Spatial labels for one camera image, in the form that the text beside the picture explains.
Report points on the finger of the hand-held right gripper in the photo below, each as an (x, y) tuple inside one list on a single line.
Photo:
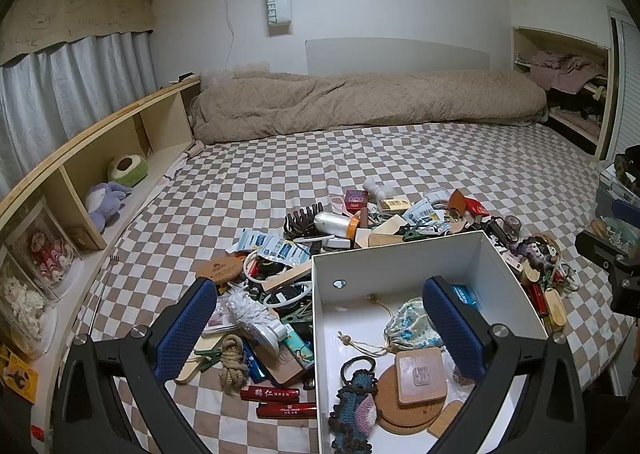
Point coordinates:
[(600, 246), (627, 210)]

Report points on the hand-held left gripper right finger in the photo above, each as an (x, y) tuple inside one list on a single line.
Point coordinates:
[(452, 329)]

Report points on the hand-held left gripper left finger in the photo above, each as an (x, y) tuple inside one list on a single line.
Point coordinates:
[(185, 329)]

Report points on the wooden paddle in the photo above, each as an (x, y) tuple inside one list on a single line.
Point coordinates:
[(187, 373)]

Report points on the white net bundle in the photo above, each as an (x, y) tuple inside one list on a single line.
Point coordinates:
[(247, 311)]

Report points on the white cardboard box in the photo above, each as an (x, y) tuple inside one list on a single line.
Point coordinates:
[(360, 314)]

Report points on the clear plastic storage box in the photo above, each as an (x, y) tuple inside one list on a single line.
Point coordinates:
[(607, 194)]

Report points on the blue foil packet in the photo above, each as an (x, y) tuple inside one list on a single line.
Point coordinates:
[(465, 295)]

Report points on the green plastic clip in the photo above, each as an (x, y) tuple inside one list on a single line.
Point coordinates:
[(412, 234), (210, 358)]

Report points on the dark mottled cat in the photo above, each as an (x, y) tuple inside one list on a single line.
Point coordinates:
[(631, 164)]

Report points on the round wooden lid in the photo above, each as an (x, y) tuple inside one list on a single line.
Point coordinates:
[(220, 269)]

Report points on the wooden brush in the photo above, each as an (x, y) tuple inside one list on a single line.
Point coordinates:
[(555, 309)]

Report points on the blue metallic case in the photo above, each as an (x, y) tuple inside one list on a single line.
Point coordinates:
[(257, 366)]

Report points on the metal back scratcher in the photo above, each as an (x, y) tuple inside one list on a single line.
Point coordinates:
[(102, 294)]

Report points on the grey tape roll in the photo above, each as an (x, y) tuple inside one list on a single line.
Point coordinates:
[(511, 225)]

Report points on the round cork coaster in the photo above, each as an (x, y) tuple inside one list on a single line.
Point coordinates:
[(387, 404)]

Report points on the wooden open closet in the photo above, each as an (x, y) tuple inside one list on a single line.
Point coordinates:
[(606, 109)]

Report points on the black round tin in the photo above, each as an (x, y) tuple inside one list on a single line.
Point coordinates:
[(286, 295)]

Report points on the red slim case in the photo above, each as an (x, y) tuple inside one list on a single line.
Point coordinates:
[(287, 410), (270, 394)]

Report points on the blue white packet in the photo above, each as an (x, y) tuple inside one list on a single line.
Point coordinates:
[(250, 241), (287, 251)]

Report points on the wooden board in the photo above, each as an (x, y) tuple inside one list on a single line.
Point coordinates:
[(290, 373)]

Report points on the green patterned tube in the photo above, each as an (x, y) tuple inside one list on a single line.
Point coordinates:
[(299, 349)]

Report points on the white blue sachet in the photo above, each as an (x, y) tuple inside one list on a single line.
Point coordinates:
[(425, 216)]

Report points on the long wooden block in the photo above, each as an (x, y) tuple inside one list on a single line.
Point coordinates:
[(290, 276)]

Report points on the light wooden block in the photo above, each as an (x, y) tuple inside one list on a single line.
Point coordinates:
[(387, 229)]

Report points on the red packet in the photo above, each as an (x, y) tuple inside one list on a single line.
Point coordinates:
[(475, 209)]

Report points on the brown leather pouch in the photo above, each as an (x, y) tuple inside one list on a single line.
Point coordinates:
[(457, 204)]

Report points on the white slatted door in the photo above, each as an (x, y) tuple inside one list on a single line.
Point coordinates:
[(629, 84)]

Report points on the blue crochet ornament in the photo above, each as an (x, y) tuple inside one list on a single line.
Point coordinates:
[(350, 409)]

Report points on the small yellow box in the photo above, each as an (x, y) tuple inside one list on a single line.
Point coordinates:
[(394, 204)]

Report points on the purple plush toy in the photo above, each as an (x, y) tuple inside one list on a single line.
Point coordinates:
[(105, 201)]

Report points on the pink clothes pile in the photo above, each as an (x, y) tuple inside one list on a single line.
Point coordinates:
[(560, 69)]

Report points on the clear display box pink doll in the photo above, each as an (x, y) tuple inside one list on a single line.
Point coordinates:
[(47, 249)]

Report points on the small red box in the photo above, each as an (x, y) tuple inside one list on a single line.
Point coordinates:
[(356, 199)]

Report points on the clear display box white doll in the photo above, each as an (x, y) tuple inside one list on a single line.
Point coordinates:
[(20, 304)]

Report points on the green avocado plush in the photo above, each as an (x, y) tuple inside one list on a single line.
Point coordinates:
[(127, 169)]

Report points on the yellow cards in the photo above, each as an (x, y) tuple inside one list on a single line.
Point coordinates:
[(20, 376)]

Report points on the wooden roller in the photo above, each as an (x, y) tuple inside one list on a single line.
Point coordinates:
[(194, 149)]

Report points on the wooden bedside shelf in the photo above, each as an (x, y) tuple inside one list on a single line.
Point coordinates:
[(100, 123)]

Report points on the beige quilt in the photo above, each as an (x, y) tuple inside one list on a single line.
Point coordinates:
[(350, 99)]

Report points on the white fluffy pillow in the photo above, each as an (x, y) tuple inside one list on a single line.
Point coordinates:
[(250, 68)]

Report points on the grey curtain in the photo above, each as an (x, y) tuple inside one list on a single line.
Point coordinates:
[(75, 79)]

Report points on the beige valance with drawings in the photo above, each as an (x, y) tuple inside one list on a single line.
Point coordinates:
[(75, 9)]

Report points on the white wall panel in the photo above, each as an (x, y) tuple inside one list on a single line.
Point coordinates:
[(400, 57)]

